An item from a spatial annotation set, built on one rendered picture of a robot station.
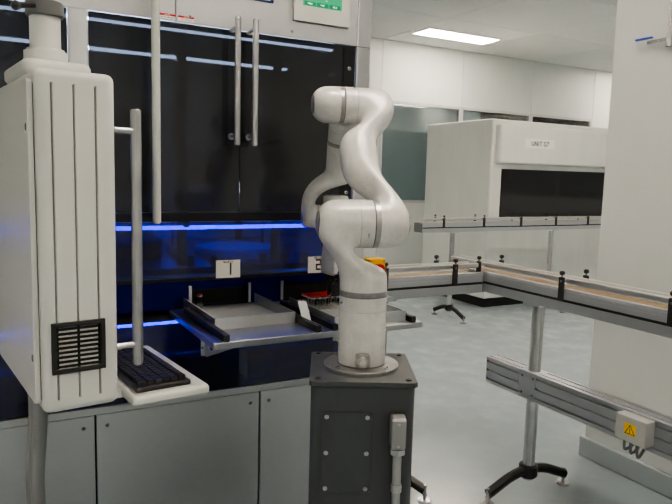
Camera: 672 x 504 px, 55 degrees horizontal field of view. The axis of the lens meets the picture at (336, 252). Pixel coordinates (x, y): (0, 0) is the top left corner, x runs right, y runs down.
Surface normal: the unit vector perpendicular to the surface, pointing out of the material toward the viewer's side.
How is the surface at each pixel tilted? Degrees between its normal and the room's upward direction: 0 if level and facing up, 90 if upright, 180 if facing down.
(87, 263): 90
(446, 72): 90
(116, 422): 90
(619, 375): 90
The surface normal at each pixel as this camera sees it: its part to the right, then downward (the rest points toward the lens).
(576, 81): 0.48, 0.11
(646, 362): -0.88, 0.04
